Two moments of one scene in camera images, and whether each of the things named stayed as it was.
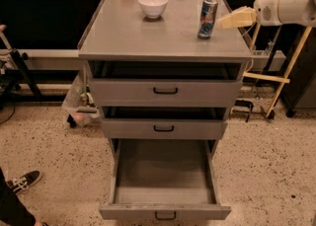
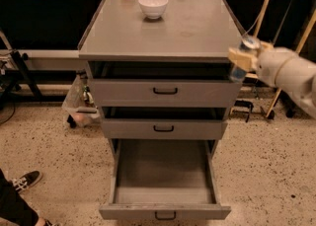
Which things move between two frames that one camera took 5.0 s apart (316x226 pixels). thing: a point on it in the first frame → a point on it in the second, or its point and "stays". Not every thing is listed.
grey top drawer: x=165 y=84 stays
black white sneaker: x=24 y=182 stays
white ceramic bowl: x=153 y=4 stays
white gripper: x=267 y=9 → x=272 y=66
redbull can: x=206 y=23 → x=239 y=73
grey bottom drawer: x=164 y=180 stays
